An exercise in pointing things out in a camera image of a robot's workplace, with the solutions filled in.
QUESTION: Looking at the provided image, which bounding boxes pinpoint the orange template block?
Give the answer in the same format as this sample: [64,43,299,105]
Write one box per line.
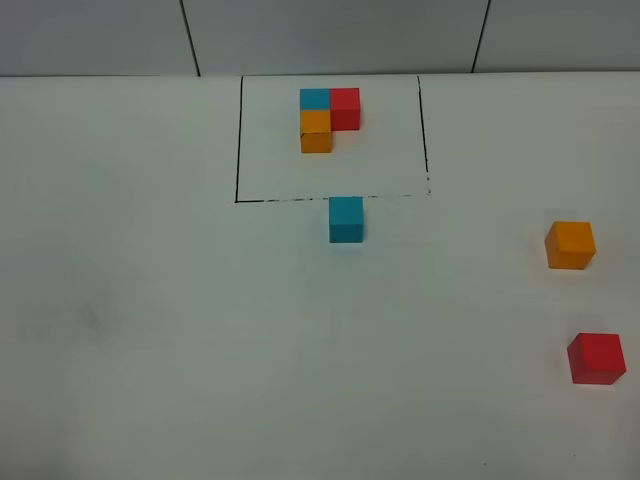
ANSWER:
[299,110,333,154]

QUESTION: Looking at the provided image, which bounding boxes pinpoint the red template block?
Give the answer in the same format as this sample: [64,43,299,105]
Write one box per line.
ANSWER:
[330,88,361,131]

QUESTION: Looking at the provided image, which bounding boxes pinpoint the blue template block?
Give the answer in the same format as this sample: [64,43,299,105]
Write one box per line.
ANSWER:
[299,88,331,110]

